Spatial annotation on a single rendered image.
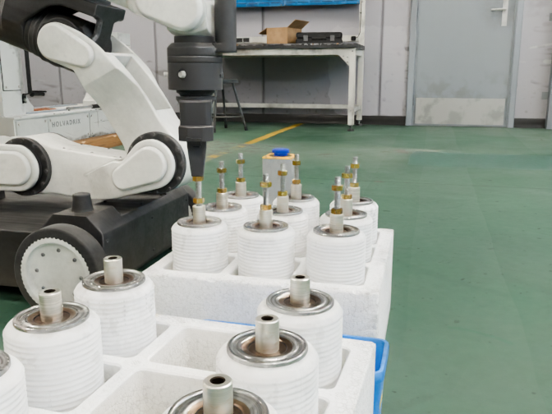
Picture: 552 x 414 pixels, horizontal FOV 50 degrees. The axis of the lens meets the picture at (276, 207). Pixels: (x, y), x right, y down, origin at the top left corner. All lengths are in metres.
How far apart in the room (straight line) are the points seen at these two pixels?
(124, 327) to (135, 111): 0.75
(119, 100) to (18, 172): 0.30
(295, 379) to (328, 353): 0.13
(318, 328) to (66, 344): 0.25
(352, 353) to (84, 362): 0.30
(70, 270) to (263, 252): 0.48
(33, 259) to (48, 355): 0.70
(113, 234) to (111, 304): 0.61
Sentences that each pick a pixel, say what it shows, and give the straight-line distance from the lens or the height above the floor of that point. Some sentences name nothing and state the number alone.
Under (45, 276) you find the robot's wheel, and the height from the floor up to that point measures 0.09.
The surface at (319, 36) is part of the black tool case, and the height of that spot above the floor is 0.83.
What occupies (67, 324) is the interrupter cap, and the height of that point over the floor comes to 0.25.
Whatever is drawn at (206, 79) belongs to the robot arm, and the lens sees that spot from 0.95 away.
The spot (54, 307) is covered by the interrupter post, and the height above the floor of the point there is 0.27.
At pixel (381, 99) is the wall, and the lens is 6.08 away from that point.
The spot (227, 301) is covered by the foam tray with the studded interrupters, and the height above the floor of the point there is 0.15.
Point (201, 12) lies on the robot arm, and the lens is 0.94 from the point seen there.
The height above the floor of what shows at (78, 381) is 0.20.
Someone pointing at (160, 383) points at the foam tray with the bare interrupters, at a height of 0.17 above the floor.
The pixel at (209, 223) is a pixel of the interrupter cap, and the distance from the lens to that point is 1.00.
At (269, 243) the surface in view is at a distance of 0.94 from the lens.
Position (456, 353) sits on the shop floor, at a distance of 1.16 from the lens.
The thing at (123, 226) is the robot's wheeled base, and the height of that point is 0.17.
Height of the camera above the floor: 0.50
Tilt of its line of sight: 13 degrees down
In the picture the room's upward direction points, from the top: straight up
